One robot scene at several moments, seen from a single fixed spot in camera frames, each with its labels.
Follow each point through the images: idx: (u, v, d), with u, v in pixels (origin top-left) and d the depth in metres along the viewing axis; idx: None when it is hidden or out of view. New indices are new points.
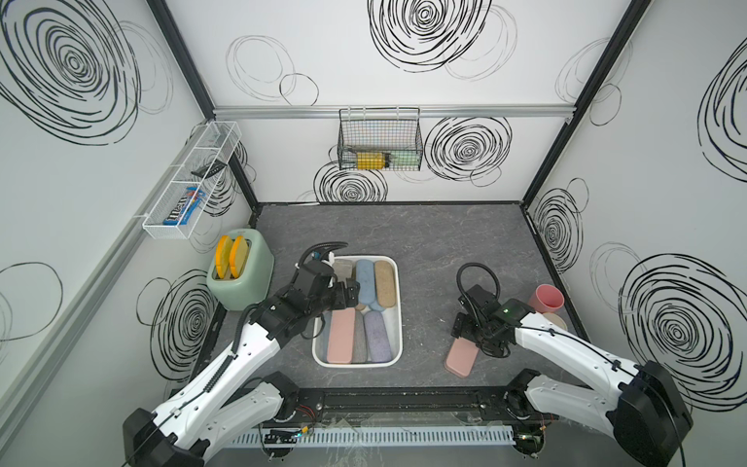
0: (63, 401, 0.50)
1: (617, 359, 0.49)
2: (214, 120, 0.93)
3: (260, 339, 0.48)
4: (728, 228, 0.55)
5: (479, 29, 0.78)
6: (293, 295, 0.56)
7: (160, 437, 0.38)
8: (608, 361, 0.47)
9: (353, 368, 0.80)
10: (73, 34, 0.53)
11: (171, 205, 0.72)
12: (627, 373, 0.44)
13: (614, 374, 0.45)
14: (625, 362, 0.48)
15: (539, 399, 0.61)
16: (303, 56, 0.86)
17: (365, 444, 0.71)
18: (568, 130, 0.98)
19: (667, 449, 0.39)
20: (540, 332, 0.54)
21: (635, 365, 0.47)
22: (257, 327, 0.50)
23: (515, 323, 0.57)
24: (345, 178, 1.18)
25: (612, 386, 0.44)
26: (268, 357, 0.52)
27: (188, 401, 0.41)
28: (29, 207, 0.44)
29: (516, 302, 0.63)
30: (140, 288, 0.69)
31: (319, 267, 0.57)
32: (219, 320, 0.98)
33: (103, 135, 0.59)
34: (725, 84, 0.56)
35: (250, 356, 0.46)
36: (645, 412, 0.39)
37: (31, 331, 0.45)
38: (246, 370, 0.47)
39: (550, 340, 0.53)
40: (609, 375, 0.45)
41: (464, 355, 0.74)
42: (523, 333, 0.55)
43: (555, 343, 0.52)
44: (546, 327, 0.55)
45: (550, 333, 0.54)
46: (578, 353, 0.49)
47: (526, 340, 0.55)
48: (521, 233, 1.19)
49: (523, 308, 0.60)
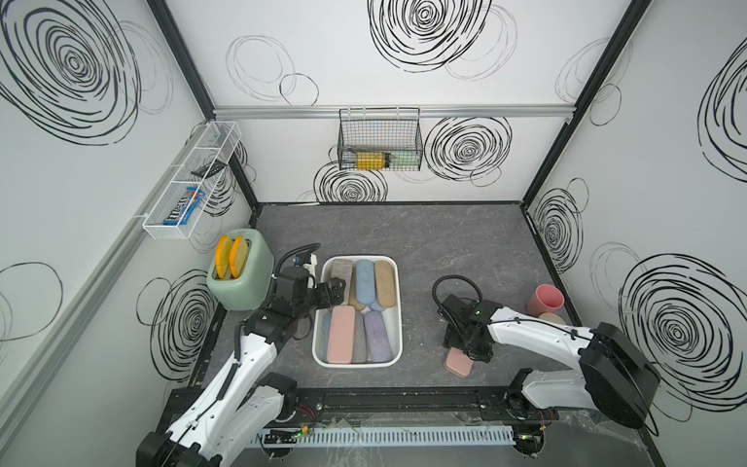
0: (64, 401, 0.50)
1: (574, 329, 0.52)
2: (214, 120, 0.93)
3: (261, 345, 0.52)
4: (728, 228, 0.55)
5: (479, 29, 0.78)
6: (277, 303, 0.60)
7: (183, 449, 0.39)
8: (567, 332, 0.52)
9: (353, 368, 0.80)
10: (74, 34, 0.53)
11: (171, 205, 0.72)
12: (585, 339, 0.48)
13: (575, 342, 0.48)
14: (581, 329, 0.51)
15: (537, 398, 0.61)
16: (303, 56, 0.86)
17: (366, 445, 0.71)
18: (568, 130, 0.98)
19: (640, 407, 0.42)
20: (508, 323, 0.58)
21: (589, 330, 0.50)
22: (254, 338, 0.53)
23: (487, 321, 0.61)
24: (345, 178, 1.18)
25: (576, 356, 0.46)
26: (267, 365, 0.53)
27: (201, 412, 0.43)
28: (30, 207, 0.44)
29: (488, 303, 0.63)
30: (140, 289, 0.69)
31: (294, 269, 0.62)
32: (219, 320, 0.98)
33: (103, 135, 0.59)
34: (725, 84, 0.56)
35: (254, 362, 0.50)
36: (607, 372, 0.42)
37: (31, 331, 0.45)
38: (253, 374, 0.50)
39: (516, 327, 0.56)
40: (571, 345, 0.48)
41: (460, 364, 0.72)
42: (495, 328, 0.59)
43: (523, 330, 0.55)
44: (511, 317, 0.59)
45: (515, 321, 0.58)
46: (543, 334, 0.52)
47: (499, 334, 0.58)
48: (521, 233, 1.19)
49: (493, 306, 0.64)
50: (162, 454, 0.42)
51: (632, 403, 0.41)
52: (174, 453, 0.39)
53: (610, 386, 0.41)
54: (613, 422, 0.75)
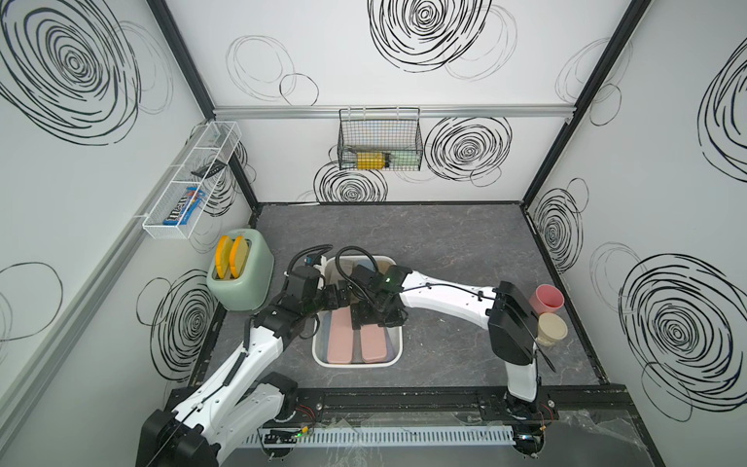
0: (64, 402, 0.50)
1: (480, 289, 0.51)
2: (214, 120, 0.93)
3: (268, 339, 0.53)
4: (728, 229, 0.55)
5: (479, 29, 0.78)
6: (287, 301, 0.61)
7: (185, 431, 0.40)
8: (474, 293, 0.52)
9: (353, 368, 0.80)
10: (73, 34, 0.53)
11: (171, 205, 0.72)
12: (489, 299, 0.50)
13: (480, 304, 0.50)
14: (485, 288, 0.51)
15: (523, 392, 0.61)
16: (303, 57, 0.85)
17: (365, 444, 0.71)
18: (568, 130, 0.98)
19: (529, 348, 0.48)
20: (419, 288, 0.57)
21: (492, 288, 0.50)
22: (263, 330, 0.54)
23: (399, 289, 0.58)
24: (345, 178, 1.18)
25: (481, 316, 0.49)
26: (272, 359, 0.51)
27: (207, 396, 0.44)
28: (31, 206, 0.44)
29: (396, 266, 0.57)
30: (140, 289, 0.69)
31: (307, 269, 0.63)
32: (219, 320, 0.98)
33: (103, 135, 0.59)
34: (725, 84, 0.56)
35: (261, 354, 0.51)
36: (510, 327, 0.46)
37: (31, 331, 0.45)
38: (259, 366, 0.51)
39: (429, 292, 0.56)
40: (477, 306, 0.50)
41: (376, 345, 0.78)
42: (408, 294, 0.57)
43: (436, 294, 0.55)
44: (422, 282, 0.58)
45: (427, 285, 0.57)
46: (450, 296, 0.53)
47: (411, 301, 0.58)
48: (521, 233, 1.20)
49: (404, 270, 0.62)
50: (165, 434, 0.43)
51: (525, 348, 0.47)
52: (177, 434, 0.42)
53: (507, 338, 0.46)
54: (613, 423, 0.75)
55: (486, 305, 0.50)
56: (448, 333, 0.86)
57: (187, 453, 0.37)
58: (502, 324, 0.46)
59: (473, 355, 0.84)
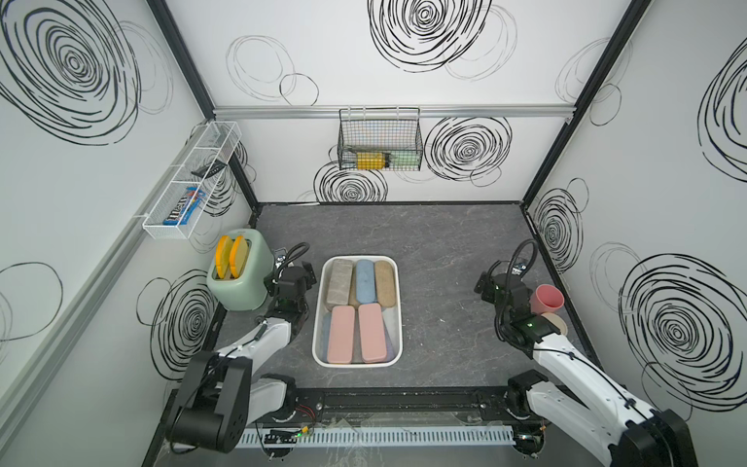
0: (64, 403, 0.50)
1: (633, 399, 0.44)
2: (214, 120, 0.93)
3: (282, 322, 0.62)
4: (729, 228, 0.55)
5: (479, 29, 0.78)
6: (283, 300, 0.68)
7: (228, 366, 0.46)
8: (623, 397, 0.46)
9: (353, 368, 0.80)
10: (74, 34, 0.53)
11: (171, 205, 0.72)
12: (638, 413, 0.44)
13: (624, 411, 0.44)
14: (641, 402, 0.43)
15: (537, 407, 0.62)
16: (303, 57, 0.85)
17: (366, 444, 0.71)
18: (568, 130, 0.98)
19: None
20: (559, 353, 0.54)
21: (652, 410, 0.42)
22: (275, 318, 0.64)
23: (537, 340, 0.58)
24: (345, 178, 1.18)
25: (618, 420, 0.44)
26: (279, 346, 0.61)
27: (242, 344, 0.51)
28: (31, 206, 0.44)
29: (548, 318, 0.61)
30: (140, 289, 0.69)
31: (293, 271, 0.69)
32: (219, 320, 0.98)
33: (103, 135, 0.59)
34: (725, 84, 0.56)
35: (277, 328, 0.60)
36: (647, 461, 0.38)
37: (31, 331, 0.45)
38: (272, 343, 0.57)
39: (568, 363, 0.53)
40: (620, 410, 0.44)
41: (374, 341, 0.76)
42: (543, 351, 0.56)
43: (574, 367, 0.52)
44: (566, 349, 0.55)
45: (569, 355, 0.54)
46: (592, 382, 0.49)
47: (545, 359, 0.56)
48: (522, 233, 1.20)
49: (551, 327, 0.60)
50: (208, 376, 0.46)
51: None
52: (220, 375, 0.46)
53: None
54: None
55: (631, 417, 0.43)
56: (449, 334, 0.86)
57: (236, 375, 0.43)
58: (636, 447, 0.40)
59: (473, 355, 0.84)
